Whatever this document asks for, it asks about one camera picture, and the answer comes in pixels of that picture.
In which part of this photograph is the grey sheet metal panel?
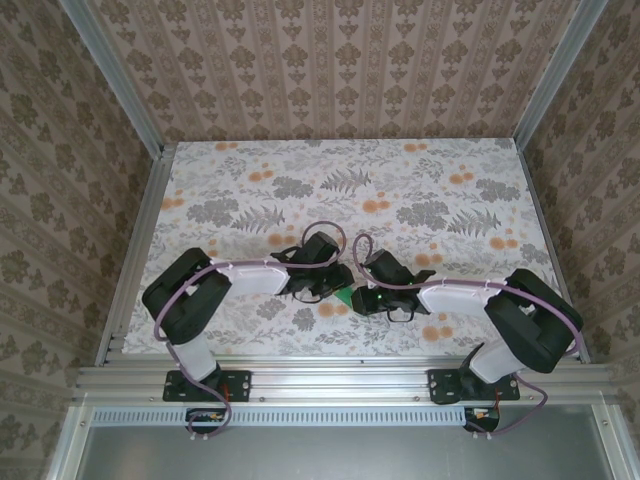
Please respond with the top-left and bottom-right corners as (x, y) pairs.
(74, 404), (617, 480)

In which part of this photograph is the floral table cover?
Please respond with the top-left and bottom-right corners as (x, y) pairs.
(121, 139), (582, 359)

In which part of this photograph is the black connector board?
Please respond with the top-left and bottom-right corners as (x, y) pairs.
(463, 407), (502, 434)
(184, 407), (227, 435)

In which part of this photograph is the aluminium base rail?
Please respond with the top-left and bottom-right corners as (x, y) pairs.
(71, 353), (620, 406)

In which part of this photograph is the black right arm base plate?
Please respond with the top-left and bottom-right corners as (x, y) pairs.
(428, 368), (521, 405)

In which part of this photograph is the grey slotted cable duct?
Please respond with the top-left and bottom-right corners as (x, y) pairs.
(91, 404), (471, 427)

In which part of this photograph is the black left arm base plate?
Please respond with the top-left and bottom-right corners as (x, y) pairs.
(162, 368), (253, 404)

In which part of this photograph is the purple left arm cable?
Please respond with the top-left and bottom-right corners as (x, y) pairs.
(153, 221), (350, 444)

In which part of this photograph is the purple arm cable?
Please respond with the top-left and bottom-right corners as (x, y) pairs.
(153, 221), (350, 444)
(352, 233), (586, 444)

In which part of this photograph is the aluminium side rail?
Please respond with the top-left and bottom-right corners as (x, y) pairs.
(94, 143), (177, 369)

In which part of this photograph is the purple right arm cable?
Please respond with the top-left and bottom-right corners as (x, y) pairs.
(352, 233), (586, 444)

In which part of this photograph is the aluminium frame bar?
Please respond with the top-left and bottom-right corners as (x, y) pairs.
(46, 404), (96, 480)
(591, 403), (632, 480)

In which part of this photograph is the aluminium upright post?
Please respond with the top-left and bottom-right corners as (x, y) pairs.
(62, 0), (167, 157)
(512, 0), (599, 147)

